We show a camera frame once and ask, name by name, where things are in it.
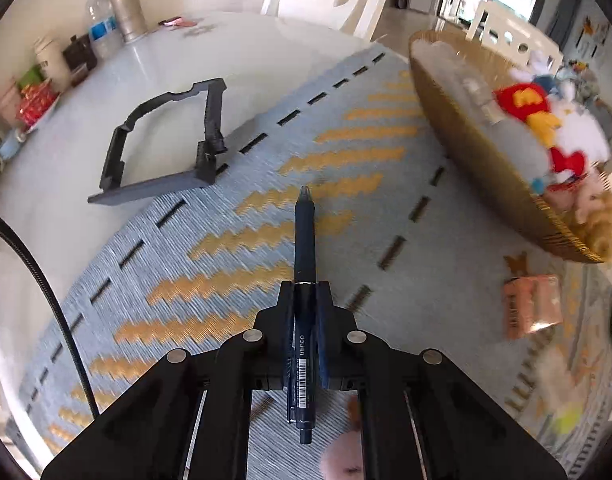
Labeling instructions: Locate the pale grey plush toy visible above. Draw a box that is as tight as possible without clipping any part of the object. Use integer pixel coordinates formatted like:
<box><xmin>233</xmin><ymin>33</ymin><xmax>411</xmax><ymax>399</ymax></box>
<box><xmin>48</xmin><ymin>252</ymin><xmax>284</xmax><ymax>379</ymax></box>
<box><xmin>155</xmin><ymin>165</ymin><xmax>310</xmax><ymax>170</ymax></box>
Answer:
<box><xmin>478</xmin><ymin>120</ymin><xmax>553</xmax><ymax>188</ymax></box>

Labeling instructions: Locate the clear water bottle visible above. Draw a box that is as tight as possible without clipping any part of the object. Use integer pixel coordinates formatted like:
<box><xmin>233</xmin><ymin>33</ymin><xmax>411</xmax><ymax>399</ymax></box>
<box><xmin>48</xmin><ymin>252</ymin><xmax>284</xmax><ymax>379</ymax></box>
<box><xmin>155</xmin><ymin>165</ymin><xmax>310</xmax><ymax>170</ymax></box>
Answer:
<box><xmin>85</xmin><ymin>0</ymin><xmax>122</xmax><ymax>59</ymax></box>

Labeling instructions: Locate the green box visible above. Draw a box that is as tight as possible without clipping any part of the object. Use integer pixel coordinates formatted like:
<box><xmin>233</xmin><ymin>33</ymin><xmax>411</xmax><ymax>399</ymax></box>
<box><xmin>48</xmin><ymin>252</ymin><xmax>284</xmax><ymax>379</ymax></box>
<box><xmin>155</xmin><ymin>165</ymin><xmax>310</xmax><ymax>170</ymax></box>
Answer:
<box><xmin>17</xmin><ymin>64</ymin><xmax>45</xmax><ymax>89</ymax></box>

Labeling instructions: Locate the steel thermos flask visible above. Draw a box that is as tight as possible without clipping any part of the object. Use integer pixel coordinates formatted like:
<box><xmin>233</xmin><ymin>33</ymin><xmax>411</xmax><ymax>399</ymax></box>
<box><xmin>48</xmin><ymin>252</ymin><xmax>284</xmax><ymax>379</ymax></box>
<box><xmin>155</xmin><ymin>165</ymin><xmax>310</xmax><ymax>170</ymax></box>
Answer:
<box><xmin>107</xmin><ymin>0</ymin><xmax>148</xmax><ymax>43</ymax></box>

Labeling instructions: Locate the white jar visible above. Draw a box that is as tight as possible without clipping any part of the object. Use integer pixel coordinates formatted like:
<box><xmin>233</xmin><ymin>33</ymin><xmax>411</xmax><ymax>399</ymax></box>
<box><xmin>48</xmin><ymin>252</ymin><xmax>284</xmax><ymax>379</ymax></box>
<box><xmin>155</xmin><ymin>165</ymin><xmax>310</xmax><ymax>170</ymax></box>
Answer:
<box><xmin>33</xmin><ymin>36</ymin><xmax>72</xmax><ymax>92</ymax></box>

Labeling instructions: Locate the orange pink packet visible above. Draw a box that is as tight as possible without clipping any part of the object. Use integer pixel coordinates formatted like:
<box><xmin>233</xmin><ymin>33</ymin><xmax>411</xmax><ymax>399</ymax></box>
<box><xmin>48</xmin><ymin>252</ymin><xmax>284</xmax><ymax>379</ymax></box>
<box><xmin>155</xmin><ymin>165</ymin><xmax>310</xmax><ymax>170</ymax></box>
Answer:
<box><xmin>502</xmin><ymin>274</ymin><xmax>563</xmax><ymax>340</ymax></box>

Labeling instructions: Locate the woven wicker basket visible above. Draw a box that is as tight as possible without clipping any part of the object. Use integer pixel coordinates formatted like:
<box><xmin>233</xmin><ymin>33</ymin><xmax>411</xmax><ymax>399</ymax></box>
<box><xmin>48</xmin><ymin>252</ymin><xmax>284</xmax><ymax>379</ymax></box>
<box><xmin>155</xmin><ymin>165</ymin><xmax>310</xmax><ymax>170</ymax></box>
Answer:
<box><xmin>408</xmin><ymin>30</ymin><xmax>612</xmax><ymax>264</ymax></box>

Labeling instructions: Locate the white marble desktop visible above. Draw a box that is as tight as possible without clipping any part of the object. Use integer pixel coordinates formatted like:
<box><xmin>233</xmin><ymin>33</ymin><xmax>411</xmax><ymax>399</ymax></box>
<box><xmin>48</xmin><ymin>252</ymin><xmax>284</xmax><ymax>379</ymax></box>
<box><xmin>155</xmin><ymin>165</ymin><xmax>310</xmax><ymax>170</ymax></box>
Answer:
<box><xmin>0</xmin><ymin>10</ymin><xmax>398</xmax><ymax>467</ymax></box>

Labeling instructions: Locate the red gift packet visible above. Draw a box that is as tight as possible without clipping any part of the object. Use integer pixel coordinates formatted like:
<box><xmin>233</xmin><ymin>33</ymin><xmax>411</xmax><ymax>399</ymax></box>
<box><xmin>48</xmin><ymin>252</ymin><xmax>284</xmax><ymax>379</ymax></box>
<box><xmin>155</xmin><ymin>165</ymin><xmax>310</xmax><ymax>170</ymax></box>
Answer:
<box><xmin>15</xmin><ymin>80</ymin><xmax>60</xmax><ymax>129</ymax></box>

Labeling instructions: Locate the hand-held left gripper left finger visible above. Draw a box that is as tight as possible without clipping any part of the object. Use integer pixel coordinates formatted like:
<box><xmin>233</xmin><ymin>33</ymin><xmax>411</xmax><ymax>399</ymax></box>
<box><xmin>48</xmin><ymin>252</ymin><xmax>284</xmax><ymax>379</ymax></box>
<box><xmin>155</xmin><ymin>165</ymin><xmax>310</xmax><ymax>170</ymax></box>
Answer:
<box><xmin>41</xmin><ymin>280</ymin><xmax>294</xmax><ymax>480</ymax></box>

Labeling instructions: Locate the pink fluffy toy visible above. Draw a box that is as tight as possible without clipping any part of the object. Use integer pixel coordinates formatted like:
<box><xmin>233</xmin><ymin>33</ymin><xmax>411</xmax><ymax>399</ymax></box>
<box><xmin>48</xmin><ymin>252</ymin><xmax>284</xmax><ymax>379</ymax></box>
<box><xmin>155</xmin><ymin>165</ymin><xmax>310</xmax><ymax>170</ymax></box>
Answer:
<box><xmin>319</xmin><ymin>395</ymin><xmax>365</xmax><ymax>480</ymax></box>

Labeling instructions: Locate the blue patterned tablecloth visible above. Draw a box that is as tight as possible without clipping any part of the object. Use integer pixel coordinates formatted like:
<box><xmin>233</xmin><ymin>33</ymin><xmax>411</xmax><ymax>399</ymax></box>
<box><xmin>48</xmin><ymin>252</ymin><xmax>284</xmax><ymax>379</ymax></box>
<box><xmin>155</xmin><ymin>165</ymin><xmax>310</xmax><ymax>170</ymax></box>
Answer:
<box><xmin>6</xmin><ymin>42</ymin><xmax>612</xmax><ymax>480</ymax></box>

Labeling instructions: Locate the dark blue pen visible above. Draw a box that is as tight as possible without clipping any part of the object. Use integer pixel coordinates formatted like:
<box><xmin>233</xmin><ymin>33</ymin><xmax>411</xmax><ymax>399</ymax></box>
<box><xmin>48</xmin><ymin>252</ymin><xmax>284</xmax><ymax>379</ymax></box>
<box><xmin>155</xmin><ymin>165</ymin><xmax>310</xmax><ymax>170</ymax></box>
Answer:
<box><xmin>285</xmin><ymin>185</ymin><xmax>320</xmax><ymax>445</ymax></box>

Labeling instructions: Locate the grey plastic frame tray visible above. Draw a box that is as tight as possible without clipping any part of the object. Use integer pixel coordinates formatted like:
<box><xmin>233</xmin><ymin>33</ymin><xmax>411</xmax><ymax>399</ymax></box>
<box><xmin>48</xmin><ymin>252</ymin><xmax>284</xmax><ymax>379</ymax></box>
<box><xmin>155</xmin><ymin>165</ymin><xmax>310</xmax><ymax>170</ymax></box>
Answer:
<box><xmin>87</xmin><ymin>78</ymin><xmax>230</xmax><ymax>206</ymax></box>

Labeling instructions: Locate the orange plush toy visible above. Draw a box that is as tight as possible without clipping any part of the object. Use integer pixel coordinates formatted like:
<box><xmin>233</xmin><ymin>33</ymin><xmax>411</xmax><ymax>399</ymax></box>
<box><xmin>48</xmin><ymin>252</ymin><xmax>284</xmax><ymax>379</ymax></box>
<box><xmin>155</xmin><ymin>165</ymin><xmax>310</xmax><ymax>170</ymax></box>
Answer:
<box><xmin>575</xmin><ymin>180</ymin><xmax>612</xmax><ymax>261</ymax></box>

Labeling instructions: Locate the black cable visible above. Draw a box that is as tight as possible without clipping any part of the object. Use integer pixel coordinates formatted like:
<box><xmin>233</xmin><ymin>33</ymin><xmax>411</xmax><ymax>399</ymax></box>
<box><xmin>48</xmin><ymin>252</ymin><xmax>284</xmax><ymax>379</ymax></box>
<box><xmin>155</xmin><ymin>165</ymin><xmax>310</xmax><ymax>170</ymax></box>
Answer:
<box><xmin>0</xmin><ymin>208</ymin><xmax>100</xmax><ymax>421</ymax></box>

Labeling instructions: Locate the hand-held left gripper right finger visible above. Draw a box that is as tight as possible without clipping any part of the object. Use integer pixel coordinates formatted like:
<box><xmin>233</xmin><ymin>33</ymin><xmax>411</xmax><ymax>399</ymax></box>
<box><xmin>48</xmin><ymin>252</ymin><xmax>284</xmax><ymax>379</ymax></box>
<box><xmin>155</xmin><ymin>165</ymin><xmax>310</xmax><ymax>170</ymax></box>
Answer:
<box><xmin>316</xmin><ymin>280</ymin><xmax>569</xmax><ymax>480</ymax></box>

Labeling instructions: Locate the red and white plush toy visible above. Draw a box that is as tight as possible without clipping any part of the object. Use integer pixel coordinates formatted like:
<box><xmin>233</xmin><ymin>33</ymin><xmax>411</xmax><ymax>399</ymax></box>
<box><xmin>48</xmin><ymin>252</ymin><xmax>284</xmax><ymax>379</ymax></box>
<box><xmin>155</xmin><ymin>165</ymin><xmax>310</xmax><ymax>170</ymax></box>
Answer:
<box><xmin>493</xmin><ymin>50</ymin><xmax>612</xmax><ymax>186</ymax></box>

